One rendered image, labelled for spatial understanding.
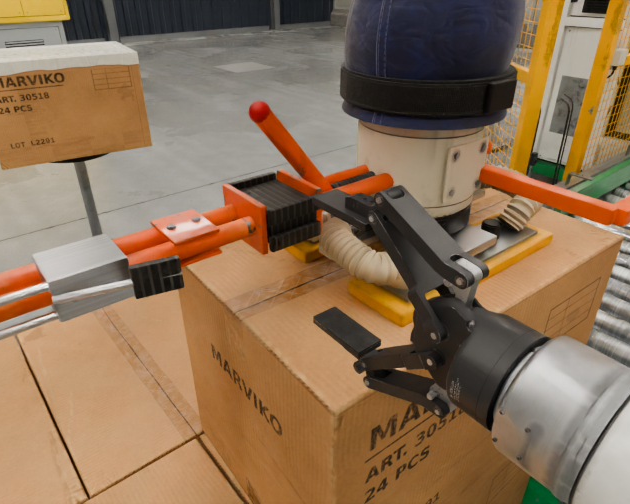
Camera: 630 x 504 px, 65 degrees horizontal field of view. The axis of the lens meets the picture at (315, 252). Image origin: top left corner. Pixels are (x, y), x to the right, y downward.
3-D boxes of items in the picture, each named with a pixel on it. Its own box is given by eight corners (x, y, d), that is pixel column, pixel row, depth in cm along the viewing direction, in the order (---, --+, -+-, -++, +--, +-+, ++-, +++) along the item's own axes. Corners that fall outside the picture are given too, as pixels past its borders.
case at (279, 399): (415, 314, 126) (433, 166, 107) (563, 411, 99) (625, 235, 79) (201, 429, 95) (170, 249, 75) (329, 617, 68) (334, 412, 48)
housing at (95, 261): (114, 268, 52) (105, 230, 50) (138, 297, 47) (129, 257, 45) (43, 292, 48) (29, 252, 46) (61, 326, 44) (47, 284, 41)
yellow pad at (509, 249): (496, 221, 84) (501, 194, 81) (552, 244, 77) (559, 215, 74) (346, 293, 66) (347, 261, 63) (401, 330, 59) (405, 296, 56)
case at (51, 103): (131, 125, 253) (115, 41, 233) (153, 146, 223) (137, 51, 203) (-3, 144, 226) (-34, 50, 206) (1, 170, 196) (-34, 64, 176)
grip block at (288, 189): (279, 208, 65) (277, 166, 62) (326, 236, 58) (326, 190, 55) (223, 226, 60) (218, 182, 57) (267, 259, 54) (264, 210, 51)
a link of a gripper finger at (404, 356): (463, 330, 39) (471, 347, 39) (381, 345, 48) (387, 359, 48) (430, 351, 37) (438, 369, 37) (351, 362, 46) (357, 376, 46)
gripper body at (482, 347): (504, 363, 29) (391, 293, 35) (480, 458, 33) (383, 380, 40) (569, 316, 33) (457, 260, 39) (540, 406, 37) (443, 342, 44)
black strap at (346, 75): (416, 73, 80) (419, 47, 78) (551, 99, 64) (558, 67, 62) (306, 93, 68) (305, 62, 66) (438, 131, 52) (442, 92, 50)
